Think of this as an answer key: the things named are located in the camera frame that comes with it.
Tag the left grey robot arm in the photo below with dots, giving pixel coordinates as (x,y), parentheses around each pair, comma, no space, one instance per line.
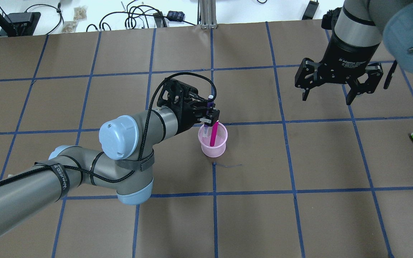
(125,162)

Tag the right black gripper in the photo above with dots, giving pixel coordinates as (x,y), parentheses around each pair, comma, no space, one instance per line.
(345,54)

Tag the black power adapter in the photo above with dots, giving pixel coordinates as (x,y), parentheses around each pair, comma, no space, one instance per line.
(310,10)

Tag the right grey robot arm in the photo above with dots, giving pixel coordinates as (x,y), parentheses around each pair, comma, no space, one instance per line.
(358,28)

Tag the pink pen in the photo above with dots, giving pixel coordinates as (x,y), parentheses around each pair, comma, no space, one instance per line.
(214,130)

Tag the pink mesh cup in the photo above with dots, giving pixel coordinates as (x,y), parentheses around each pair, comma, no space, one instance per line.
(204,134)

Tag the aluminium frame post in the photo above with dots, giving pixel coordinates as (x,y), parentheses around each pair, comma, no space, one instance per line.
(206,14)

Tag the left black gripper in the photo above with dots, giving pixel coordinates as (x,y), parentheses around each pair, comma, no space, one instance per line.
(188,120)

